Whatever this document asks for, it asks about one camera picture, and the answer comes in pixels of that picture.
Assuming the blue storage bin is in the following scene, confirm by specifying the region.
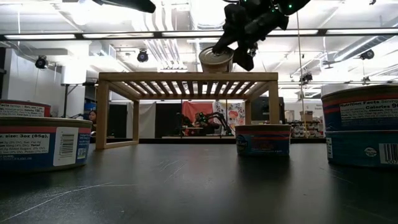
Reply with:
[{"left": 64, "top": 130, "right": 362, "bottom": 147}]
[{"left": 83, "top": 101, "right": 98, "bottom": 121}]

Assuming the ceiling light tube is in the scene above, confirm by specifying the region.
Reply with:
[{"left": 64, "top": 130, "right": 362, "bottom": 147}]
[
  {"left": 161, "top": 30, "right": 224, "bottom": 37},
  {"left": 4, "top": 34, "right": 76, "bottom": 40},
  {"left": 267, "top": 29, "right": 319, "bottom": 36},
  {"left": 325, "top": 28, "right": 398, "bottom": 35},
  {"left": 82, "top": 32, "right": 155, "bottom": 39}
]

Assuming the wooden slatted shelf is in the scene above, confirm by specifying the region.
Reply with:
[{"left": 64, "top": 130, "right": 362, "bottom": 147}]
[{"left": 95, "top": 72, "right": 280, "bottom": 151}]

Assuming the background table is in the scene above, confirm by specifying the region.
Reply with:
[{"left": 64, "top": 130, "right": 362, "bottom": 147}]
[{"left": 161, "top": 135, "right": 237, "bottom": 140}]

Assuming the white panel on stand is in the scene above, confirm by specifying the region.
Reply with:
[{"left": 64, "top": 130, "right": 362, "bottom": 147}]
[{"left": 60, "top": 63, "right": 88, "bottom": 85}]

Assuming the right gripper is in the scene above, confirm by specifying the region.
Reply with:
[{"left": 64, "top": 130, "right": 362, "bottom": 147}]
[{"left": 211, "top": 0, "right": 290, "bottom": 72}]

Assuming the yellow hanging cord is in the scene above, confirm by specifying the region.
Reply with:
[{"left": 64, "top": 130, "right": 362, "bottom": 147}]
[{"left": 295, "top": 11, "right": 309, "bottom": 138}]

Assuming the blue pink label salmon can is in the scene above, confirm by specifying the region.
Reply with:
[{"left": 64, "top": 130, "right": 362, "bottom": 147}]
[
  {"left": 234, "top": 124, "right": 292, "bottom": 157},
  {"left": 320, "top": 84, "right": 398, "bottom": 133},
  {"left": 0, "top": 116, "right": 93, "bottom": 172}
]

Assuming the red label tin can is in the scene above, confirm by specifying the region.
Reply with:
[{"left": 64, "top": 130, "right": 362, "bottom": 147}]
[{"left": 0, "top": 99, "right": 52, "bottom": 119}]

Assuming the black cabinet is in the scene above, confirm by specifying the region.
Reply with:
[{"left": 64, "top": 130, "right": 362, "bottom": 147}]
[{"left": 251, "top": 96, "right": 285, "bottom": 125}]

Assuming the person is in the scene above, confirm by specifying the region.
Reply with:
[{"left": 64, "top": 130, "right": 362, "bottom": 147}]
[{"left": 88, "top": 110, "right": 98, "bottom": 132}]

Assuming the slanted grey ceiling duct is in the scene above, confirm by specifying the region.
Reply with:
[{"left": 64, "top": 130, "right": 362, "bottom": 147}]
[{"left": 334, "top": 34, "right": 398, "bottom": 62}]

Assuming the black stand pole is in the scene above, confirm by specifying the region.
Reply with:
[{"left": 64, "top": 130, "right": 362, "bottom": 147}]
[{"left": 60, "top": 82, "right": 82, "bottom": 119}]

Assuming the round silver ventilation duct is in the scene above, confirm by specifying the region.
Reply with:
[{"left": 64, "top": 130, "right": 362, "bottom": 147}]
[{"left": 189, "top": 0, "right": 233, "bottom": 31}]

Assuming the background goods shelf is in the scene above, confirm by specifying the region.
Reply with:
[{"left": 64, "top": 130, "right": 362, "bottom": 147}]
[{"left": 291, "top": 121, "right": 326, "bottom": 138}]

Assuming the orange backdrop cloth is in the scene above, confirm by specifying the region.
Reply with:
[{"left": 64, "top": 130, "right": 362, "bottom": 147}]
[{"left": 182, "top": 101, "right": 215, "bottom": 137}]

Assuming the illustrated white poster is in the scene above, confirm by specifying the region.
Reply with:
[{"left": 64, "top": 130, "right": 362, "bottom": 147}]
[{"left": 213, "top": 100, "right": 246, "bottom": 135}]

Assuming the teal label tin can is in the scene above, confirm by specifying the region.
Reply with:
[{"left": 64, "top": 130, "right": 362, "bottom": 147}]
[{"left": 325, "top": 129, "right": 398, "bottom": 169}]

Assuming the gold-lidded tin can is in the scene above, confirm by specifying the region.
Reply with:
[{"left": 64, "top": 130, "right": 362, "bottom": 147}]
[{"left": 198, "top": 46, "right": 235, "bottom": 73}]

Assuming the white curtain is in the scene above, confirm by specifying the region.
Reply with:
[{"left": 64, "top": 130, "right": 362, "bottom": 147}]
[{"left": 126, "top": 101, "right": 157, "bottom": 139}]

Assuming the cardboard box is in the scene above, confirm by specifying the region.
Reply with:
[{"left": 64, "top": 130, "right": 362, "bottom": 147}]
[{"left": 299, "top": 110, "right": 314, "bottom": 123}]

